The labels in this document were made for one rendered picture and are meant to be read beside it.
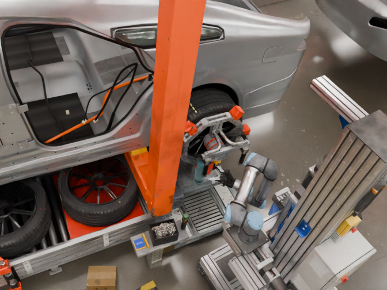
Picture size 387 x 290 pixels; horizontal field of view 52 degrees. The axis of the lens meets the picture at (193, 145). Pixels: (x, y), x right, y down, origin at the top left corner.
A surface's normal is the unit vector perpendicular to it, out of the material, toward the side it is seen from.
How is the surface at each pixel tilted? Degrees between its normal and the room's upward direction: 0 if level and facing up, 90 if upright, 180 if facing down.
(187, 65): 90
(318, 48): 0
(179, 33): 90
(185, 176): 0
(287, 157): 0
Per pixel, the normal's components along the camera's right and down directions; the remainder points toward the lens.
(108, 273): 0.13, -0.64
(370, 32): -0.74, 0.46
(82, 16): 0.43, -0.09
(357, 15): -0.85, 0.28
